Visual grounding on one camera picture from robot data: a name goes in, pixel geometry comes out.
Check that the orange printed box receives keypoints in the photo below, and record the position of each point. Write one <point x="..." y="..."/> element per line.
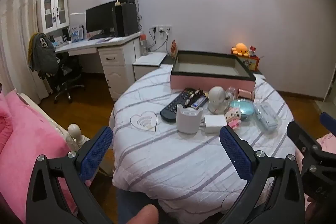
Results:
<point x="252" y="64"/>

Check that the orange octopus plush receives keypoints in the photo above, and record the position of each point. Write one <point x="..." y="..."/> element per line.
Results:
<point x="240" y="48"/>

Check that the white desk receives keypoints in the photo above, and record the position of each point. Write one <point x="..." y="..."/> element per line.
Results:
<point x="118" y="56"/>

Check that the rose gold canister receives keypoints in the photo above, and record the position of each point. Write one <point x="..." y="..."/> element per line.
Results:
<point x="246" y="94"/>

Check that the transparent plastic case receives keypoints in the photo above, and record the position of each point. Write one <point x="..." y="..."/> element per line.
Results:
<point x="266" y="116"/>

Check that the clear heart-shaped dish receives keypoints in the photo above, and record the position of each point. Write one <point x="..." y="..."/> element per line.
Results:
<point x="144" y="123"/>

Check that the pink printed garment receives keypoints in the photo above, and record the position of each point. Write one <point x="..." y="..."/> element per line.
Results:
<point x="326" y="142"/>

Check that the black tray of small parts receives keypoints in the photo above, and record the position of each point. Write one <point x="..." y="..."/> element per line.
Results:
<point x="193" y="94"/>

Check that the white hutch cabinet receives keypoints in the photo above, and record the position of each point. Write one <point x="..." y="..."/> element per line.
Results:
<point x="52" y="19"/>

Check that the clear glass bottle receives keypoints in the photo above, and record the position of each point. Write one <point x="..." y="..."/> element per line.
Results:
<point x="231" y="94"/>

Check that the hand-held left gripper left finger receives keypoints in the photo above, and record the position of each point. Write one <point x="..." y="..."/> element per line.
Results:
<point x="97" y="150"/>

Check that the white power adapter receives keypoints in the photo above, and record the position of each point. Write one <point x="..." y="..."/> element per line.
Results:
<point x="214" y="123"/>

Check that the black computer monitor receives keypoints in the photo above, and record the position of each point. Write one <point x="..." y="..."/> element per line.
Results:
<point x="99" y="18"/>

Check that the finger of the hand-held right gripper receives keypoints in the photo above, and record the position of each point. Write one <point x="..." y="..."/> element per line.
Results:
<point x="328" y="120"/>
<point x="299" y="134"/>

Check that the pink bed blanket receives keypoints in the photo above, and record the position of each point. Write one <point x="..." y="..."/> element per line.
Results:
<point x="23" y="140"/>

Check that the cream curtain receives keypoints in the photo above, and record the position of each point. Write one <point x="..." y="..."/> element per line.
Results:
<point x="15" y="29"/>

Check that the blue small box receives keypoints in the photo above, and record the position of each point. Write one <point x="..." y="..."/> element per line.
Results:
<point x="199" y="103"/>

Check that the orange capped bottle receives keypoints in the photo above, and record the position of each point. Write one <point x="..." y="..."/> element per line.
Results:
<point x="143" y="44"/>

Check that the black computer tower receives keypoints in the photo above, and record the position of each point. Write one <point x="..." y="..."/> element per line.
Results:
<point x="127" y="20"/>

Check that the teal round case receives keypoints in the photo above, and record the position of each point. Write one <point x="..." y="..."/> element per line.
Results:
<point x="242" y="108"/>

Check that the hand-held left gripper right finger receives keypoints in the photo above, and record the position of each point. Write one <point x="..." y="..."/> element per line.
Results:
<point x="236" y="154"/>

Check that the person's left hand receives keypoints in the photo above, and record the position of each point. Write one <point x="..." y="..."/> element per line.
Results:
<point x="143" y="214"/>

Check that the black office chair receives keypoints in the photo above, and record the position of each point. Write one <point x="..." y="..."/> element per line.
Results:
<point x="67" y="74"/>

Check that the white astronaut figure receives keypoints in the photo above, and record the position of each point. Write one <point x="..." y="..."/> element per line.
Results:
<point x="216" y="96"/>

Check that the blue white desk boxes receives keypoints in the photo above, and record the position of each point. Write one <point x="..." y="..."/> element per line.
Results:
<point x="77" y="33"/>

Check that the black remote control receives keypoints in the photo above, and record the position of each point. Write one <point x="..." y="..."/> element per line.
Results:
<point x="172" y="108"/>

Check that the white cup holder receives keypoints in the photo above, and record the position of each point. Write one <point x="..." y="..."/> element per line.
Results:
<point x="187" y="121"/>

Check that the small pink doll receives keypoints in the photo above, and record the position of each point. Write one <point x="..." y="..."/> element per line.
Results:
<point x="234" y="116"/>

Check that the pink storage box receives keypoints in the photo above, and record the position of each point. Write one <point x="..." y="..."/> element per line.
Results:
<point x="210" y="85"/>

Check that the blue grey cloth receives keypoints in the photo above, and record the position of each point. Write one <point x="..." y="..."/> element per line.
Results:
<point x="131" y="200"/>

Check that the grey hooded jacket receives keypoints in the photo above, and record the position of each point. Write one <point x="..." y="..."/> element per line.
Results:
<point x="43" y="53"/>

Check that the cream bed post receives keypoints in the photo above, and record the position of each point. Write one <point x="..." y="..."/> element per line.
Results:
<point x="76" y="134"/>

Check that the white side cabinet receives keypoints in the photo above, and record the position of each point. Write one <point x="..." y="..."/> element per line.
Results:
<point x="149" y="61"/>

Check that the black keyboard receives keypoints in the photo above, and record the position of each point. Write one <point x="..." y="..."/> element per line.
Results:
<point x="97" y="37"/>

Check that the white wall outlet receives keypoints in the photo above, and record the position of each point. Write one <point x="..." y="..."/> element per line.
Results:
<point x="161" y="29"/>

